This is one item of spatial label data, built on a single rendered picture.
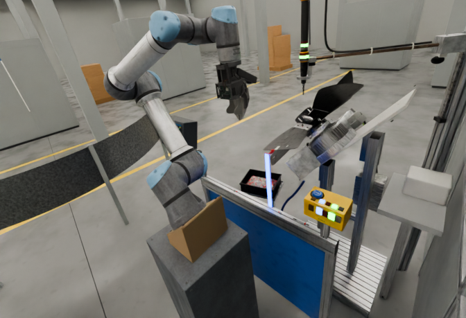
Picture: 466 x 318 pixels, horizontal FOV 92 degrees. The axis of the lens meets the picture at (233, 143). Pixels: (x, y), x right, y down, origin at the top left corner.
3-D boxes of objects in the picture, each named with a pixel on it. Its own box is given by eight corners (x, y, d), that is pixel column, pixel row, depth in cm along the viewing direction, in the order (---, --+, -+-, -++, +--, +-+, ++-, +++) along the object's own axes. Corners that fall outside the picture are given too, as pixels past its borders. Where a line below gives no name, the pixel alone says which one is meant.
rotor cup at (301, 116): (329, 118, 133) (313, 102, 136) (324, 122, 121) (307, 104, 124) (310, 134, 141) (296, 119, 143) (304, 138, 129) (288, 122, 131)
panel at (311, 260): (319, 323, 133) (326, 249, 102) (319, 323, 132) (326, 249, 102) (222, 249, 185) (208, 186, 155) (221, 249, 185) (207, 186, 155)
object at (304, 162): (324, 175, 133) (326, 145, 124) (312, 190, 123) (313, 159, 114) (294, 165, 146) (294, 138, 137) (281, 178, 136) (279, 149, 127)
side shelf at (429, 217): (447, 190, 117) (449, 186, 116) (440, 237, 95) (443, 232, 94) (392, 176, 133) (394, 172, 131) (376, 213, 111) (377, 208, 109)
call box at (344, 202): (350, 218, 93) (354, 199, 88) (341, 235, 86) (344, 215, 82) (313, 203, 103) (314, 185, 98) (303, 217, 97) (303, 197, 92)
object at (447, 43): (455, 51, 103) (462, 30, 99) (467, 53, 97) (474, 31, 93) (430, 53, 105) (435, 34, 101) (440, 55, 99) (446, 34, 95)
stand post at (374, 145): (355, 271, 168) (383, 132, 116) (351, 280, 163) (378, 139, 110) (349, 267, 171) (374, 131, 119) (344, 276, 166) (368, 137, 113)
